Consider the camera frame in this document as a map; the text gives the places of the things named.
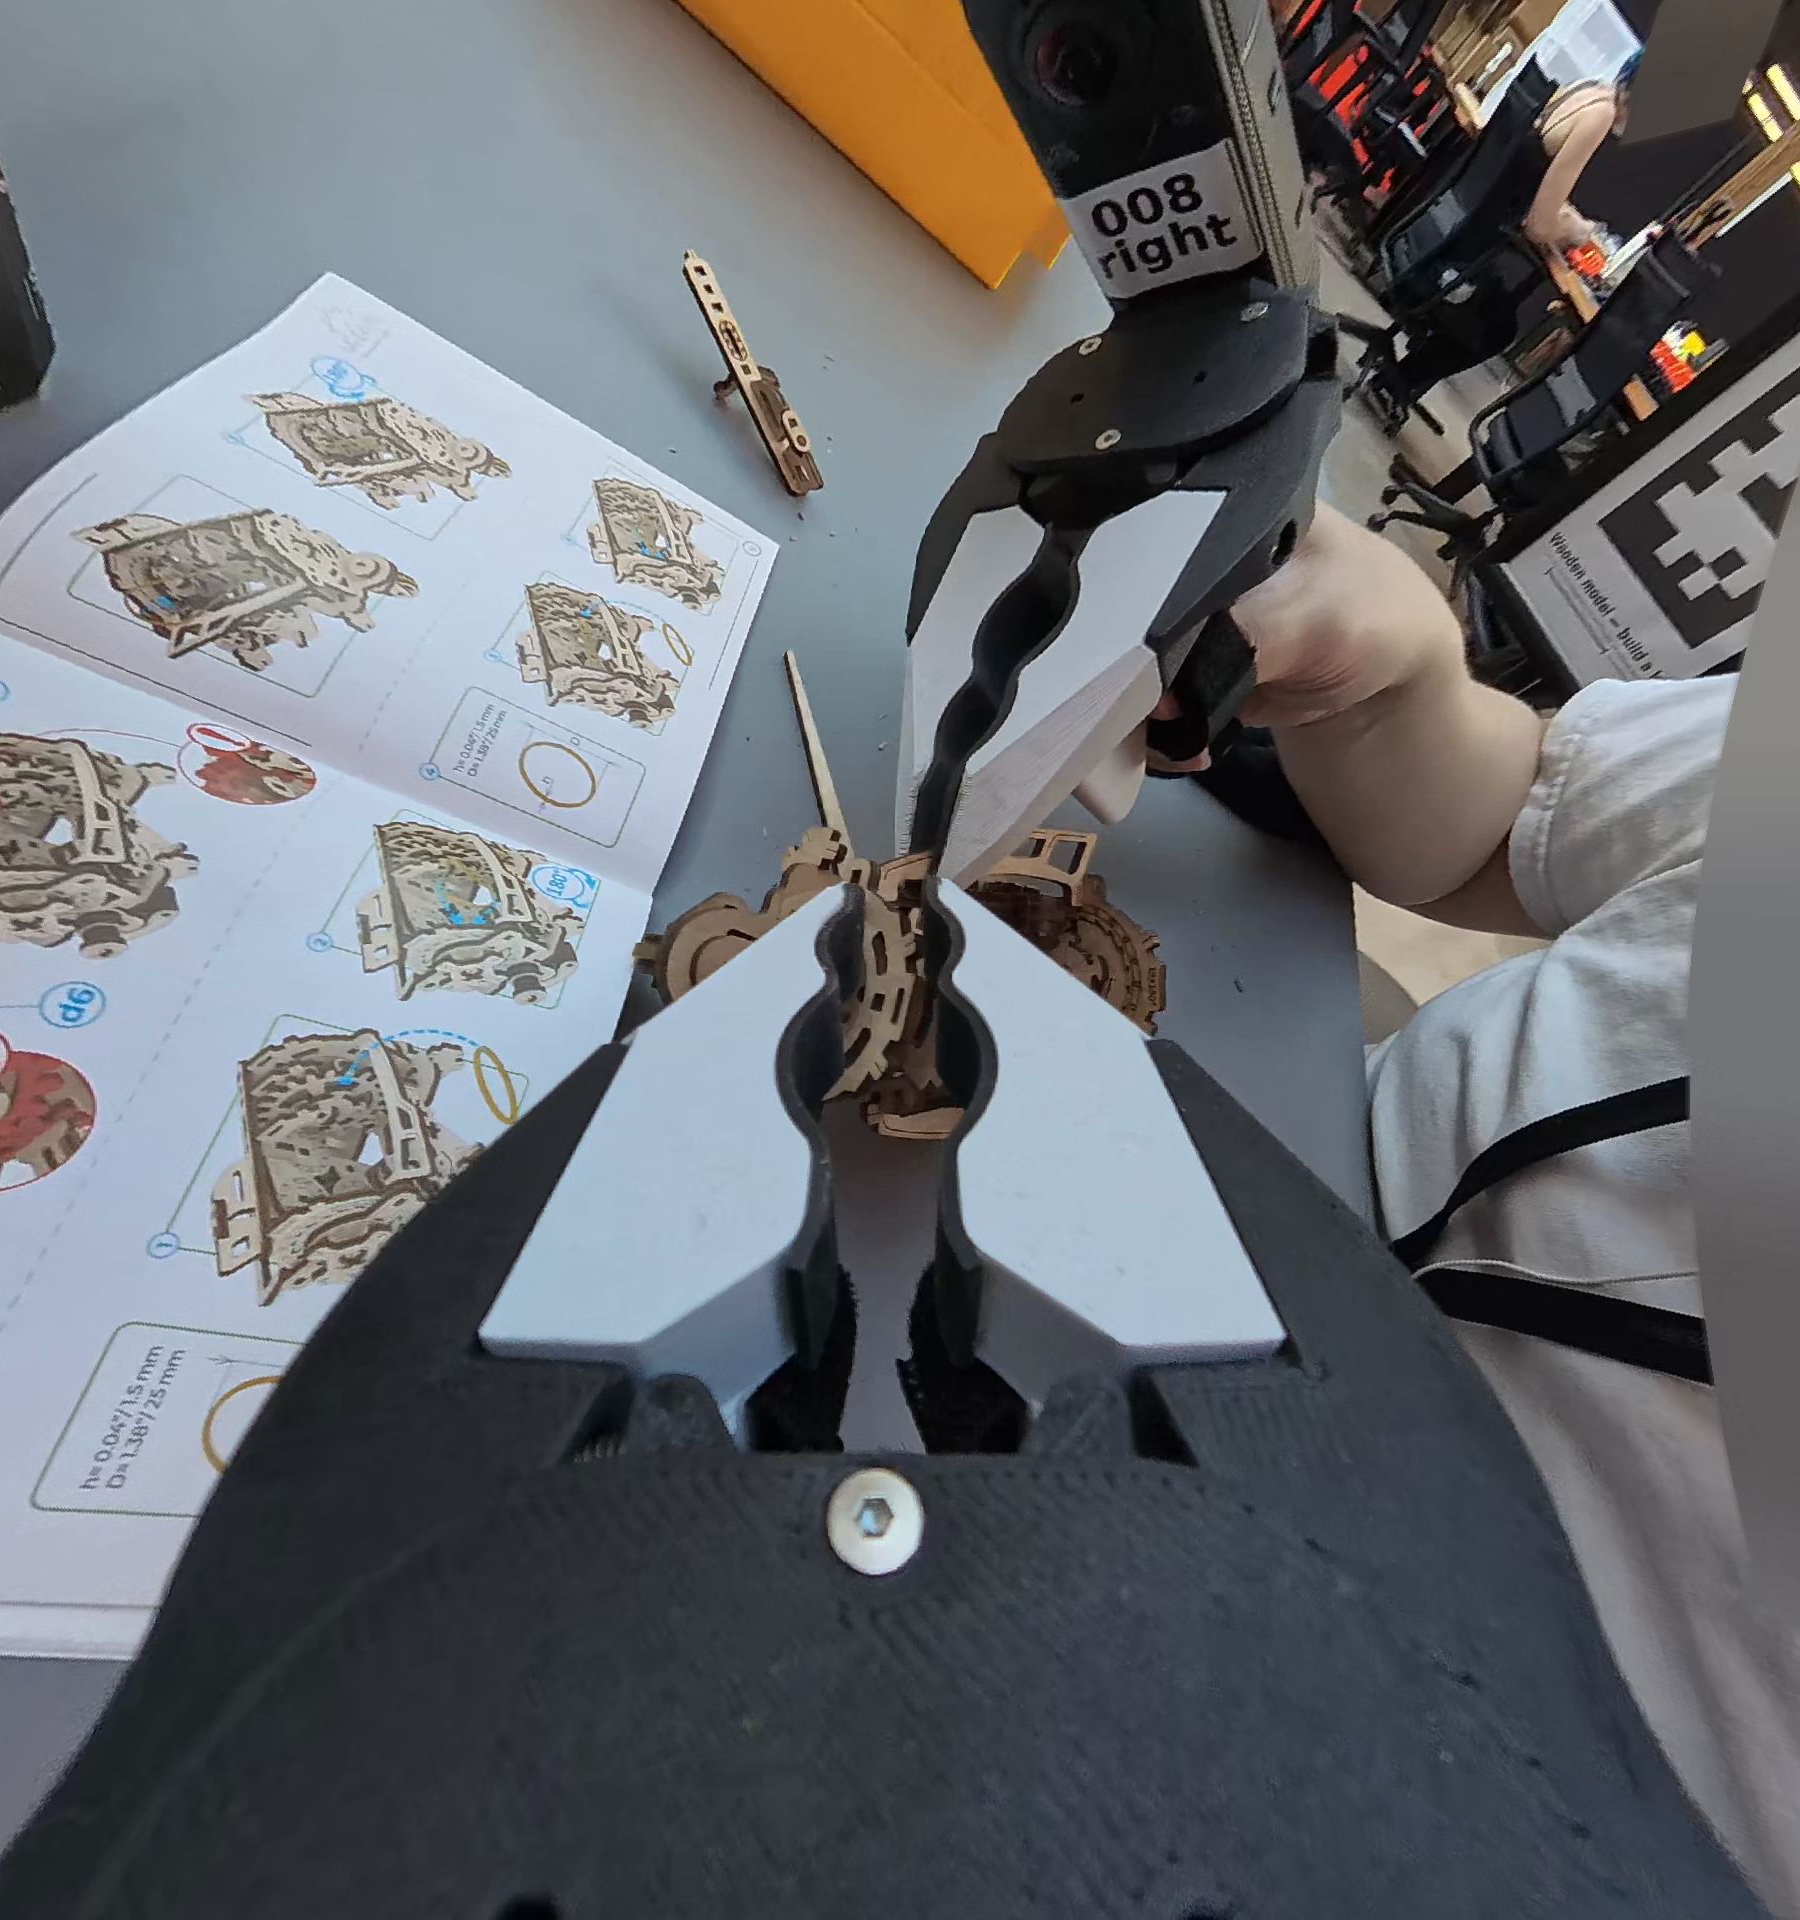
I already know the grey desk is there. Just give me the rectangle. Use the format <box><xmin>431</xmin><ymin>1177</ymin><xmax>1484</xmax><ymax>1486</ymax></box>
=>
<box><xmin>0</xmin><ymin>0</ymin><xmax>1367</xmax><ymax>1920</ymax></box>

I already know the yellow plastic bin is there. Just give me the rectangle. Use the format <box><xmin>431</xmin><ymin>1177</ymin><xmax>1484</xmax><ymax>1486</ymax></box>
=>
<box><xmin>671</xmin><ymin>0</ymin><xmax>1071</xmax><ymax>291</ymax></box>

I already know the person's white shirt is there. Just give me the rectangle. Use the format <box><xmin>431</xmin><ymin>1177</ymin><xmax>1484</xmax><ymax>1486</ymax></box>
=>
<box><xmin>1362</xmin><ymin>670</ymin><xmax>1800</xmax><ymax>1920</ymax></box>

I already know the instruction booklet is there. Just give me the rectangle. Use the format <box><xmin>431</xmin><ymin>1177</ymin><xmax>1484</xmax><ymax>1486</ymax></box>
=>
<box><xmin>0</xmin><ymin>269</ymin><xmax>783</xmax><ymax>1659</ymax></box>

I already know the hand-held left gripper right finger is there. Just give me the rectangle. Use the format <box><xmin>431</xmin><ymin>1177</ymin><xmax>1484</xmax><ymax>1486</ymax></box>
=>
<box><xmin>900</xmin><ymin>879</ymin><xmax>1290</xmax><ymax>1455</ymax></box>

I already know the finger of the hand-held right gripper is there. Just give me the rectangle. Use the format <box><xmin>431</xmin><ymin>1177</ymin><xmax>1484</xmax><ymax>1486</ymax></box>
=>
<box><xmin>897</xmin><ymin>499</ymin><xmax>1062</xmax><ymax>888</ymax></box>
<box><xmin>933</xmin><ymin>483</ymin><xmax>1232</xmax><ymax>880</ymax></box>

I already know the sign with black square marker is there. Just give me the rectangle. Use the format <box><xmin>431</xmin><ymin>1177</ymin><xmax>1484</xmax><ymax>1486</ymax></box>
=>
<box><xmin>1488</xmin><ymin>282</ymin><xmax>1800</xmax><ymax>710</ymax></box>

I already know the wooden mechanical model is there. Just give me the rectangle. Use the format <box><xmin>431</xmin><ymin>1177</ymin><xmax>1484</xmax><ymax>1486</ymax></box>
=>
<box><xmin>634</xmin><ymin>647</ymin><xmax>1165</xmax><ymax>1150</ymax></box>

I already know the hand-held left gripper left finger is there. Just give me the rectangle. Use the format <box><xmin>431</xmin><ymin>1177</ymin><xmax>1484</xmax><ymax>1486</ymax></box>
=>
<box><xmin>473</xmin><ymin>880</ymin><xmax>883</xmax><ymax>1455</ymax></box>

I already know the black office chair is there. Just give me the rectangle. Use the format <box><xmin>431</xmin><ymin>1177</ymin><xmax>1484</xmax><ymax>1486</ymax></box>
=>
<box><xmin>1460</xmin><ymin>351</ymin><xmax>1644</xmax><ymax>520</ymax></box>
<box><xmin>1357</xmin><ymin>59</ymin><xmax>1558</xmax><ymax>441</ymax></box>

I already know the person's right hand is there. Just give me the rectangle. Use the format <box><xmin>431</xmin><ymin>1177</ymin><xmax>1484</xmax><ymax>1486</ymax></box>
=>
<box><xmin>1182</xmin><ymin>499</ymin><xmax>1459</xmax><ymax>770</ymax></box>

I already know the person's right forearm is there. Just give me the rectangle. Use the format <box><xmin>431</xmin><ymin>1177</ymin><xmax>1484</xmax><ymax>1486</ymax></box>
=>
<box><xmin>1325</xmin><ymin>644</ymin><xmax>1571</xmax><ymax>940</ymax></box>

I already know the black strap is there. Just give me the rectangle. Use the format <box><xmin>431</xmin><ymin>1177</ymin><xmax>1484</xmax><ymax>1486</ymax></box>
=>
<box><xmin>1385</xmin><ymin>1072</ymin><xmax>1714</xmax><ymax>1387</ymax></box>

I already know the long wooden model part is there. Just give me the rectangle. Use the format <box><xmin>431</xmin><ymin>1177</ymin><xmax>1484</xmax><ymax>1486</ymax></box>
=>
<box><xmin>679</xmin><ymin>249</ymin><xmax>821</xmax><ymax>499</ymax></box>

